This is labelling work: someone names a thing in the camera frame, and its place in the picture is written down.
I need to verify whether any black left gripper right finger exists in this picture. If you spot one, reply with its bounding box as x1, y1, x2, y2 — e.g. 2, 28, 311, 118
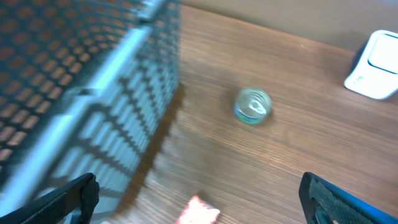
298, 172, 397, 224

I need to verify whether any green tin can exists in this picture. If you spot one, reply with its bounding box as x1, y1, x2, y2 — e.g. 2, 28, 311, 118
234, 88, 272, 125

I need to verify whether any red small carton box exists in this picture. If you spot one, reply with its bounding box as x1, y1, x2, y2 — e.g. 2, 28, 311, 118
175, 195, 221, 224

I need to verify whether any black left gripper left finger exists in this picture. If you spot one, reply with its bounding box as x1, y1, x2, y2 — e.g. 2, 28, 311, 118
1, 173, 100, 224

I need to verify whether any white barcode scanner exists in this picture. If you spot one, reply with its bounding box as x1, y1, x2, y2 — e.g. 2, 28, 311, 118
344, 30, 397, 100

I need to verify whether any grey plastic mesh basket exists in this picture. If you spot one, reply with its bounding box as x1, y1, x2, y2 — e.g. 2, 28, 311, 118
1, 0, 181, 222

